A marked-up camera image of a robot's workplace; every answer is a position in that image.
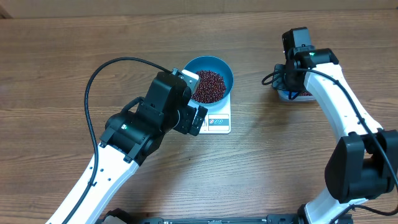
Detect clear plastic container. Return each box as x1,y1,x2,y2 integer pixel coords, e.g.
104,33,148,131
277,90,315,102

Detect black cable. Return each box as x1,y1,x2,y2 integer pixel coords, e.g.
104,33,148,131
261,67,398,187
60,57,172,224

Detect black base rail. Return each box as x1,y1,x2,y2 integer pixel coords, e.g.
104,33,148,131
131,214,305,224

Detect red beans in bowl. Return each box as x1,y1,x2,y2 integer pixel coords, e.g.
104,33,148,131
192,70,226,103

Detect right black cable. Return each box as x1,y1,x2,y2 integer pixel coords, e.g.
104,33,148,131
261,67,398,187

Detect teal bowl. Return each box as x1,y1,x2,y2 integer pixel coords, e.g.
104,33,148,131
184,55,234,106

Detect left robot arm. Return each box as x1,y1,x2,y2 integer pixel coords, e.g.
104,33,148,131
48,70,207,224

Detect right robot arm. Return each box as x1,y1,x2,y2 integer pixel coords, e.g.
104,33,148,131
269,27,397,223

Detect white digital kitchen scale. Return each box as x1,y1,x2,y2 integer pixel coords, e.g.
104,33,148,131
200,95,231,134

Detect left black cable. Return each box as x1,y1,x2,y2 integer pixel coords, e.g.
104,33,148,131
60,57,172,224

